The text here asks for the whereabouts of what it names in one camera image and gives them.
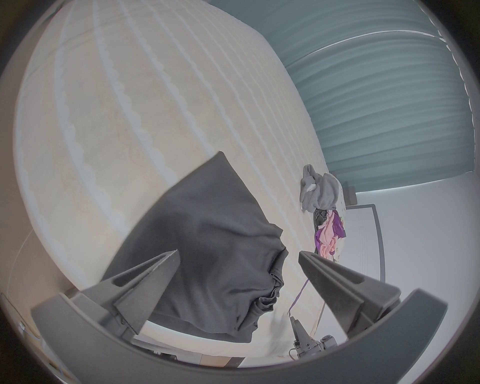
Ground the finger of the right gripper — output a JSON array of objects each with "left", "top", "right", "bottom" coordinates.
[{"left": 289, "top": 316, "right": 307, "bottom": 344}]

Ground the white printed pillow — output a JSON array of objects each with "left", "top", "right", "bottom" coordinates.
[{"left": 335, "top": 180, "right": 350, "bottom": 263}]

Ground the black T-shirt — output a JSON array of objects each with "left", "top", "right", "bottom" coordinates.
[{"left": 101, "top": 151, "right": 289, "bottom": 344}]

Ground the blue-green curtain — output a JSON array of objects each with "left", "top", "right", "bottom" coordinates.
[
  {"left": 284, "top": 31, "right": 478, "bottom": 193},
  {"left": 209, "top": 0, "right": 448, "bottom": 65}
]

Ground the bed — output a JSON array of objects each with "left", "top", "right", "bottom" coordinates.
[{"left": 13, "top": 0, "right": 387, "bottom": 361}]

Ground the grey garment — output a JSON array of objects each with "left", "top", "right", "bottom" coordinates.
[{"left": 299, "top": 164, "right": 343, "bottom": 214}]

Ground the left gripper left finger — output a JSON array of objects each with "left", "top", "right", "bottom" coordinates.
[{"left": 69, "top": 250, "right": 182, "bottom": 338}]

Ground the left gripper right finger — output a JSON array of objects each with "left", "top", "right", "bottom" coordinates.
[{"left": 298, "top": 251, "right": 401, "bottom": 337}]

